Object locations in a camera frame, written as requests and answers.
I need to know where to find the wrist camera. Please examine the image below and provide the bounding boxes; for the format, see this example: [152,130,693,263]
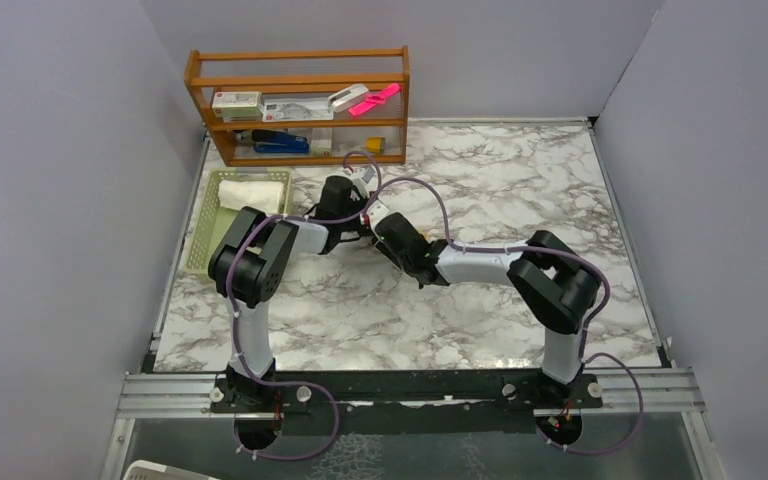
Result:
[346,166,378,198]
[361,200,391,231]

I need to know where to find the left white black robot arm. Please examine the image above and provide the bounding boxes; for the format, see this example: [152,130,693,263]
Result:
[208,170,374,411]

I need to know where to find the pink plastic tool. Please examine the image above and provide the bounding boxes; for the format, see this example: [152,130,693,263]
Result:
[348,83,401,118]

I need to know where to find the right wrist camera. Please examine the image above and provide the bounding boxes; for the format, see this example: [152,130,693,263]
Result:
[361,200,391,231]

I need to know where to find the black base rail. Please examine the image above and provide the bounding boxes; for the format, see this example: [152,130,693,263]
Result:
[209,368,603,436]

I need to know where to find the white small box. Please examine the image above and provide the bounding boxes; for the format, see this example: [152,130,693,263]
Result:
[309,128,333,157]

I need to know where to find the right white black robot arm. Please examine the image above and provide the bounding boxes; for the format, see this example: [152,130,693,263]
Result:
[362,213,603,407]

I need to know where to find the brown yellow towels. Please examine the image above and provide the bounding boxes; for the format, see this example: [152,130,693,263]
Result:
[358,229,432,248]

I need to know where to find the yellow small object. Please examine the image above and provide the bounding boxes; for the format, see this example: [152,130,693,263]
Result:
[365,136,386,154]

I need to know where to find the white stapler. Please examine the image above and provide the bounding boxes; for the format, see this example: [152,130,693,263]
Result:
[327,83,369,114]

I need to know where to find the green plastic basket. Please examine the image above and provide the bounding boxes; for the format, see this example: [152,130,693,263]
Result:
[182,168,293,277]

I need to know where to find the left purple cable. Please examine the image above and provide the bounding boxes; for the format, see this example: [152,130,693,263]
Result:
[224,150,385,463]

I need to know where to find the blue stapler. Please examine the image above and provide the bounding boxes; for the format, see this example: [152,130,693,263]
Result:
[235,129,310,155]

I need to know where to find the white green box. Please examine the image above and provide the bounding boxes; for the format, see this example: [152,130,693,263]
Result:
[211,91,262,121]

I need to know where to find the white flat package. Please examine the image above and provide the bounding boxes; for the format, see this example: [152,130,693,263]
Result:
[262,97,334,123]

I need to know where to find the white towel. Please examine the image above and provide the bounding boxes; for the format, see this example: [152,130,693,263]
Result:
[217,180,285,214]

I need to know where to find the purple cable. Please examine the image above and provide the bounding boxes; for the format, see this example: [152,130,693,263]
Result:
[364,176,645,457]
[224,150,385,463]

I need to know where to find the wooden shelf rack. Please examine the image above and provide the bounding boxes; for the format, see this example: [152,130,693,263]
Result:
[184,46,411,167]

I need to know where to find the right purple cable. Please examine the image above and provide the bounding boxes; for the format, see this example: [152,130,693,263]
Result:
[364,176,645,457]

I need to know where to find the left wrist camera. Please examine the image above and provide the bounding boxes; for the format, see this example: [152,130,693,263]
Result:
[346,166,378,198]

